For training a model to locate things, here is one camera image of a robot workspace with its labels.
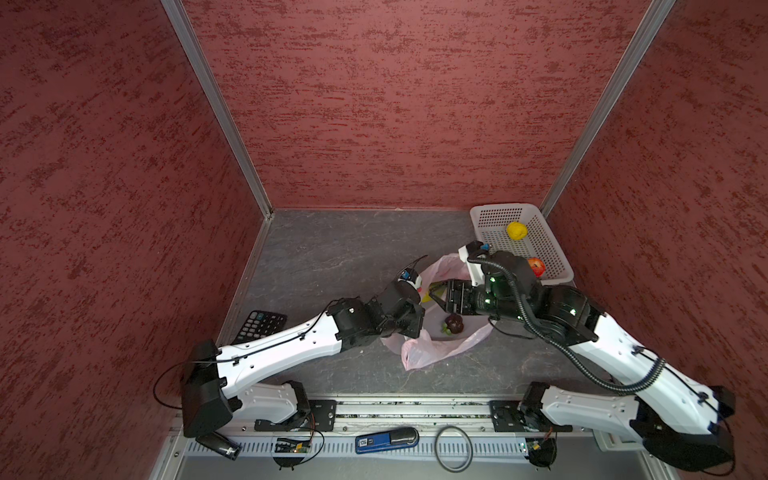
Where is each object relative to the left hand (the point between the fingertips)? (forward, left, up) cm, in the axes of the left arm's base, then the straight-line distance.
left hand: (419, 321), depth 72 cm
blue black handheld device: (-23, +5, -12) cm, 26 cm away
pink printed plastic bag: (-5, -4, -3) cm, 7 cm away
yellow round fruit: (+42, -40, -13) cm, 59 cm away
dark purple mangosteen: (+5, -11, -13) cm, 18 cm away
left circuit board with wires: (-25, +32, -21) cm, 46 cm away
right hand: (0, -4, +12) cm, 12 cm away
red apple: (+25, -42, -11) cm, 50 cm away
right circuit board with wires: (-25, -31, -19) cm, 44 cm away
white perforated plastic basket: (+37, -47, -12) cm, 61 cm away
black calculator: (+5, +47, -15) cm, 50 cm away
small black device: (-24, +47, -15) cm, 55 cm away
